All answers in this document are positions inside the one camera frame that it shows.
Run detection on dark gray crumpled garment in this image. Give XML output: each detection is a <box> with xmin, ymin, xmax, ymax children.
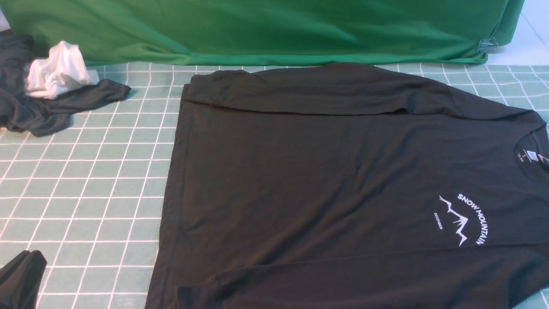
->
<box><xmin>0</xmin><ymin>34</ymin><xmax>131</xmax><ymax>137</ymax></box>

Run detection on teal checkered tablecloth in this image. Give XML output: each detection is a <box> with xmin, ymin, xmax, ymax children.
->
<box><xmin>1</xmin><ymin>63</ymin><xmax>548</xmax><ymax>309</ymax></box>

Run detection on white crumpled cloth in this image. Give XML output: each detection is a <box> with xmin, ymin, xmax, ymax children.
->
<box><xmin>25</xmin><ymin>41</ymin><xmax>100</xmax><ymax>100</ymax></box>

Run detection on dark cloth at corner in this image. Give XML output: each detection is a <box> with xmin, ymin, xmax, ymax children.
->
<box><xmin>0</xmin><ymin>250</ymin><xmax>47</xmax><ymax>309</ymax></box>

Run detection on green backdrop cloth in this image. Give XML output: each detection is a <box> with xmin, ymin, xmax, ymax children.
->
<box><xmin>1</xmin><ymin>0</ymin><xmax>524</xmax><ymax>66</ymax></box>

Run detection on gray long-sleeve top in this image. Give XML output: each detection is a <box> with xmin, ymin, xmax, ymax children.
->
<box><xmin>145</xmin><ymin>64</ymin><xmax>548</xmax><ymax>309</ymax></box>

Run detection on metal binder clip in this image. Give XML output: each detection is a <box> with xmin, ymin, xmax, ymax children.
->
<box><xmin>477</xmin><ymin>37</ymin><xmax>499</xmax><ymax>54</ymax></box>

